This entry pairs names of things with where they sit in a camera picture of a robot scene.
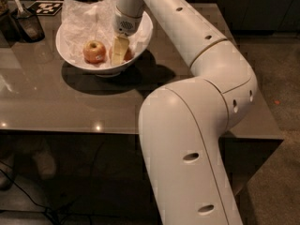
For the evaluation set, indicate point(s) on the white handled utensil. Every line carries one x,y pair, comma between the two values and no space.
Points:
22,12

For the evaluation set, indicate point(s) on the crumpled white paper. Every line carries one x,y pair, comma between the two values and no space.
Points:
83,23

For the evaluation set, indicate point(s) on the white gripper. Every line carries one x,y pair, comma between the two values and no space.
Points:
126,24

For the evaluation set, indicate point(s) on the left red yellow apple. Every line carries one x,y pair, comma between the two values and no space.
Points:
94,52

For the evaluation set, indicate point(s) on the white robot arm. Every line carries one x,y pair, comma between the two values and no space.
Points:
180,122

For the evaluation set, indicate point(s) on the black white marker tag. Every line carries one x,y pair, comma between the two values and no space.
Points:
46,8

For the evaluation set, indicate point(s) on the white ceramic bowl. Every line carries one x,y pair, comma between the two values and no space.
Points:
137,43

